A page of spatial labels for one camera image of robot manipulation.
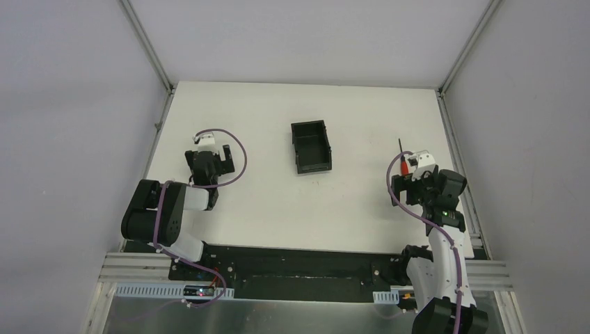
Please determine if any red handled screwdriver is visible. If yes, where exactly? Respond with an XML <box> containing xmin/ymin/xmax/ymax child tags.
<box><xmin>398</xmin><ymin>138</ymin><xmax>409</xmax><ymax>175</ymax></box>

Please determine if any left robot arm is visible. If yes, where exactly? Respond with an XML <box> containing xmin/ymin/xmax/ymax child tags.
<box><xmin>121</xmin><ymin>145</ymin><xmax>235</xmax><ymax>262</ymax></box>

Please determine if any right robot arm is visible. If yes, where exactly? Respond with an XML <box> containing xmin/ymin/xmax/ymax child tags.
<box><xmin>388</xmin><ymin>168</ymin><xmax>489</xmax><ymax>333</ymax></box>

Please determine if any black plastic bin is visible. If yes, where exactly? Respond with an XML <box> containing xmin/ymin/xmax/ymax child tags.
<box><xmin>291</xmin><ymin>120</ymin><xmax>332</xmax><ymax>175</ymax></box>

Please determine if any right controller board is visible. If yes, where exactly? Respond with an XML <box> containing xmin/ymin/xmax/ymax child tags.
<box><xmin>397</xmin><ymin>292</ymin><xmax>417</xmax><ymax>310</ymax></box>

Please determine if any controller board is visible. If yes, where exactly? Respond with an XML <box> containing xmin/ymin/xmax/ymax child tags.
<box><xmin>397</xmin><ymin>292</ymin><xmax>417</xmax><ymax>310</ymax></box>
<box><xmin>183</xmin><ymin>285</ymin><xmax>216</xmax><ymax>298</ymax></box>

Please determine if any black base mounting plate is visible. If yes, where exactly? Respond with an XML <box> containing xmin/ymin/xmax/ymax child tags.
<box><xmin>168</xmin><ymin>245</ymin><xmax>401</xmax><ymax>303</ymax></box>

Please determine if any left controller board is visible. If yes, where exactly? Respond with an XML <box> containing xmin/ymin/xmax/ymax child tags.
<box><xmin>183</xmin><ymin>285</ymin><xmax>216</xmax><ymax>298</ymax></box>

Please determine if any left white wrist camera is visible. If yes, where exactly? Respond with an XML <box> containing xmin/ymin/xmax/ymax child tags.
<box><xmin>193</xmin><ymin>132</ymin><xmax>218</xmax><ymax>154</ymax></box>

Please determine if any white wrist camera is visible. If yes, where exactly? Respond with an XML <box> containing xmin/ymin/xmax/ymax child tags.
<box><xmin>193</xmin><ymin>132</ymin><xmax>218</xmax><ymax>154</ymax></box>
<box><xmin>406</xmin><ymin>150</ymin><xmax>437</xmax><ymax>181</ymax></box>

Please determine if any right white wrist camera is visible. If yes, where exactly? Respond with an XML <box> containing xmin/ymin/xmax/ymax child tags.
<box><xmin>406</xmin><ymin>150</ymin><xmax>437</xmax><ymax>181</ymax></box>

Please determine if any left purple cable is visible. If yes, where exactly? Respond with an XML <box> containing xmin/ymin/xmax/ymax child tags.
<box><xmin>152</xmin><ymin>128</ymin><xmax>248</xmax><ymax>309</ymax></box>

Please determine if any right white cable duct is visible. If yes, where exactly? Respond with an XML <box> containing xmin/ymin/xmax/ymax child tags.
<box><xmin>372</xmin><ymin>289</ymin><xmax>400</xmax><ymax>305</ymax></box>

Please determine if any white cable duct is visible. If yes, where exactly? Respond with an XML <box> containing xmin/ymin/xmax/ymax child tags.
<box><xmin>372</xmin><ymin>289</ymin><xmax>400</xmax><ymax>305</ymax></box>
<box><xmin>115</xmin><ymin>283</ymin><xmax>234</xmax><ymax>301</ymax></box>

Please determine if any aluminium front rail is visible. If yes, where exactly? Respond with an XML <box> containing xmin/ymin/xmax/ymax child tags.
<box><xmin>98</xmin><ymin>253</ymin><xmax>514</xmax><ymax>292</ymax></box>

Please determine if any left aluminium frame post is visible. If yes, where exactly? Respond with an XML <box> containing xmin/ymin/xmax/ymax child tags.
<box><xmin>118</xmin><ymin>0</ymin><xmax>175</xmax><ymax>95</ymax></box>

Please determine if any aluminium frame post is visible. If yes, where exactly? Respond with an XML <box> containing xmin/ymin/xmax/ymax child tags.
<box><xmin>118</xmin><ymin>0</ymin><xmax>175</xmax><ymax>95</ymax></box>
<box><xmin>438</xmin><ymin>0</ymin><xmax>504</xmax><ymax>96</ymax></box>

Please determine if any left white cable duct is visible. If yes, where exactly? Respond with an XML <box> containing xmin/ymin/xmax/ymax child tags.
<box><xmin>115</xmin><ymin>283</ymin><xmax>234</xmax><ymax>301</ymax></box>

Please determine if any right aluminium frame post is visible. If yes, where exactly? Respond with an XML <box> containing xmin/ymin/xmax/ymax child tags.
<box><xmin>438</xmin><ymin>0</ymin><xmax>504</xmax><ymax>96</ymax></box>

